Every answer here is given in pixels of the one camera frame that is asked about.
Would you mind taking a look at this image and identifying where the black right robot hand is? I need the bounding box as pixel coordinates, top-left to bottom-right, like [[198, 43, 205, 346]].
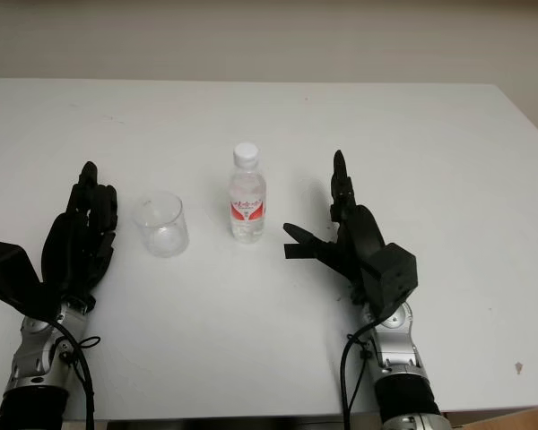
[[281, 149, 387, 311]]

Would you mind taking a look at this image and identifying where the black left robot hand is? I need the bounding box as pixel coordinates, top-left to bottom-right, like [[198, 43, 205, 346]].
[[41, 160, 120, 311]]

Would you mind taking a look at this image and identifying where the clear water bottle red label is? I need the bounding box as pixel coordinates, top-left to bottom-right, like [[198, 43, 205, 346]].
[[227, 142, 269, 245]]

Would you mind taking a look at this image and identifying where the clear plastic cup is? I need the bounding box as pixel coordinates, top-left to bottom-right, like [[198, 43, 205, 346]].
[[130, 190, 191, 259]]

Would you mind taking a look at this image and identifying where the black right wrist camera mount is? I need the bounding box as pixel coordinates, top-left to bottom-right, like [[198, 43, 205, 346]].
[[357, 242, 420, 320]]

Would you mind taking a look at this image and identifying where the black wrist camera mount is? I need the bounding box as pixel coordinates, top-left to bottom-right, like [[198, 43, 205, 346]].
[[357, 242, 420, 320], [0, 241, 69, 323]]

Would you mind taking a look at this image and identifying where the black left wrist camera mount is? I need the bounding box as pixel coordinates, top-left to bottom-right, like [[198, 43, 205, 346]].
[[0, 241, 69, 323]]

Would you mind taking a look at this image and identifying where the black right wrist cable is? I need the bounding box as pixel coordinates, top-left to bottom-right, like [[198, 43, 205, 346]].
[[338, 313, 386, 430]]

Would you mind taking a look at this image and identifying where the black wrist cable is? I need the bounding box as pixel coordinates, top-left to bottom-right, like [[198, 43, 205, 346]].
[[338, 313, 386, 430], [48, 318, 102, 430]]

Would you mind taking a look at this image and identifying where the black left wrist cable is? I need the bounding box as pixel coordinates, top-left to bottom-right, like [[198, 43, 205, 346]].
[[48, 318, 102, 430]]

